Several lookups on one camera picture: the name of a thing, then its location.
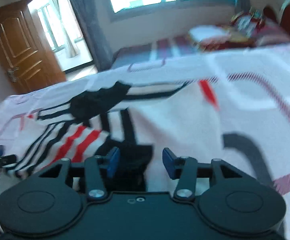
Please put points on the patterned pillow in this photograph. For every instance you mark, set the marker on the patterned pillow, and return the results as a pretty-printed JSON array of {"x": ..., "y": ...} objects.
[{"x": 248, "y": 23}]

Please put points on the brown wooden door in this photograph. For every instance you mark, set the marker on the brown wooden door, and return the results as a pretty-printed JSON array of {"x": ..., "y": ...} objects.
[{"x": 25, "y": 54}]

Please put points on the striped knit sweater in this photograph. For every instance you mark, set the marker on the striped knit sweater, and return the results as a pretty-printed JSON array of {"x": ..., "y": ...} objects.
[{"x": 140, "y": 121}]

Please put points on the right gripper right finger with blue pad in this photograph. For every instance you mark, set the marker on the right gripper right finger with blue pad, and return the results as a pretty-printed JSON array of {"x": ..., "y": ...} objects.
[{"x": 185, "y": 171}]

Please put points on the folded white blanket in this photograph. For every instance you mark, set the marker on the folded white blanket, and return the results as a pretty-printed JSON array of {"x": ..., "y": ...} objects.
[{"x": 208, "y": 34}]

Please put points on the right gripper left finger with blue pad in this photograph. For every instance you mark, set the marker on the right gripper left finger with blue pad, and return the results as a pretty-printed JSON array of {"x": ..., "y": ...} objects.
[{"x": 97, "y": 170}]

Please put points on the patterned bed sheet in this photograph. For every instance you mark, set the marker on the patterned bed sheet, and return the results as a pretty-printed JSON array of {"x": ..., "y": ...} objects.
[{"x": 241, "y": 193}]

